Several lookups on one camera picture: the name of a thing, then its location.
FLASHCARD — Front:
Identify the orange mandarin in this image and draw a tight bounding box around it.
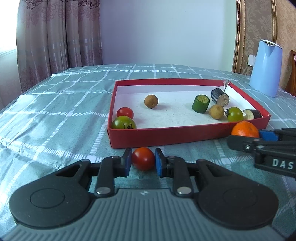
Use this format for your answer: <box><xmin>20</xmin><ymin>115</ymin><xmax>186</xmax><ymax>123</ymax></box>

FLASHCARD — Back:
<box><xmin>231</xmin><ymin>121</ymin><xmax>259</xmax><ymax>138</ymax></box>

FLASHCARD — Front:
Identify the eggplant slice piece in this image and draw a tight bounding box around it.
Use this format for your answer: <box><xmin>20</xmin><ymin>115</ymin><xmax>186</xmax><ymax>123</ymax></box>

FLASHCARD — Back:
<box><xmin>243</xmin><ymin>109</ymin><xmax>262</xmax><ymax>121</ymax></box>

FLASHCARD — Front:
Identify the small green tomato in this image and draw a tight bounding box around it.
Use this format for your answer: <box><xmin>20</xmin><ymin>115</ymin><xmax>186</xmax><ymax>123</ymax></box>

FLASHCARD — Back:
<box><xmin>224</xmin><ymin>107</ymin><xmax>244</xmax><ymax>122</ymax></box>

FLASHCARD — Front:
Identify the brown longan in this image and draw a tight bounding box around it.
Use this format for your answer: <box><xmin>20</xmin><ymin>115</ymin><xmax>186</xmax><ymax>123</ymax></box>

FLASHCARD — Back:
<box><xmin>209</xmin><ymin>104</ymin><xmax>224</xmax><ymax>120</ymax></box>
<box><xmin>144</xmin><ymin>94</ymin><xmax>159</xmax><ymax>109</ymax></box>

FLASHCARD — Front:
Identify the dark eggplant cylinder piece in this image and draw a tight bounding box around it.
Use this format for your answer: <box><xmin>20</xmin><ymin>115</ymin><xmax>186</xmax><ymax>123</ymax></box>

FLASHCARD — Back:
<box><xmin>211</xmin><ymin>88</ymin><xmax>230</xmax><ymax>107</ymax></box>

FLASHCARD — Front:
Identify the green cucumber piece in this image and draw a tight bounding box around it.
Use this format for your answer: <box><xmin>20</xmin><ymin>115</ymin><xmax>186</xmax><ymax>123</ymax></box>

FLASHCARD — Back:
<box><xmin>192</xmin><ymin>94</ymin><xmax>210</xmax><ymax>113</ymax></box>

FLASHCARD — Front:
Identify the large green tomato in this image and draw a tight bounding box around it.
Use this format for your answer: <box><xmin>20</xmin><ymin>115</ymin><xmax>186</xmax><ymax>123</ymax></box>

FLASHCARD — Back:
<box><xmin>111</xmin><ymin>115</ymin><xmax>137</xmax><ymax>129</ymax></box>

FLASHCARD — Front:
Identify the small red cherry tomato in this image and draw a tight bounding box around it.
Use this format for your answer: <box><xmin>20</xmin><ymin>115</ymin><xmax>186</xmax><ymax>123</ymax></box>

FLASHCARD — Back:
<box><xmin>116</xmin><ymin>107</ymin><xmax>134</xmax><ymax>119</ymax></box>

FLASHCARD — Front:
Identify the wooden chair back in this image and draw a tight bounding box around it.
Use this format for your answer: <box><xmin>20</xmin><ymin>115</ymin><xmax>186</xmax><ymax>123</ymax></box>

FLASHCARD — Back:
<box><xmin>285</xmin><ymin>50</ymin><xmax>296</xmax><ymax>96</ymax></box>

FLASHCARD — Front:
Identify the light blue kettle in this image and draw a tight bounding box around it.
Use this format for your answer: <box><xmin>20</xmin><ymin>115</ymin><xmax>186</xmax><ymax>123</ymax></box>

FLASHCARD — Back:
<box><xmin>249</xmin><ymin>40</ymin><xmax>282</xmax><ymax>97</ymax></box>

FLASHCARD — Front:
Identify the teal checked bedspread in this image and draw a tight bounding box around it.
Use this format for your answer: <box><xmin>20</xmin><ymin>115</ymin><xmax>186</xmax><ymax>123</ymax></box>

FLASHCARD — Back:
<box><xmin>1</xmin><ymin>64</ymin><xmax>295</xmax><ymax>237</ymax></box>

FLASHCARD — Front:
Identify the red shallow cardboard box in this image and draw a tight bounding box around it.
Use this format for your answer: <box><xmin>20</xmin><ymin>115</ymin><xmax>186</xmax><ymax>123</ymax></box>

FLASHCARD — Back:
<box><xmin>107</xmin><ymin>78</ymin><xmax>271</xmax><ymax>149</ymax></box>

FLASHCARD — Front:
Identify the gold framed headboard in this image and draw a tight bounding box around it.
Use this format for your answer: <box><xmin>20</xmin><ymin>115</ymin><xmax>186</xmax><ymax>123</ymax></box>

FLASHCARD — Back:
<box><xmin>232</xmin><ymin>1</ymin><xmax>296</xmax><ymax>89</ymax></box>

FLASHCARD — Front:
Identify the brown patterned curtain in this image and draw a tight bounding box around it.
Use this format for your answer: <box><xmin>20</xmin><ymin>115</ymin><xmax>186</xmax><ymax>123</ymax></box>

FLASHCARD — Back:
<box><xmin>16</xmin><ymin>0</ymin><xmax>103</xmax><ymax>92</ymax></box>

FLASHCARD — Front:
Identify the white wall switch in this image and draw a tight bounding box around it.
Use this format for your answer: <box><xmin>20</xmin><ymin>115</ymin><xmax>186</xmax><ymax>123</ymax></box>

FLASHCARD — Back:
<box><xmin>247</xmin><ymin>54</ymin><xmax>256</xmax><ymax>67</ymax></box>

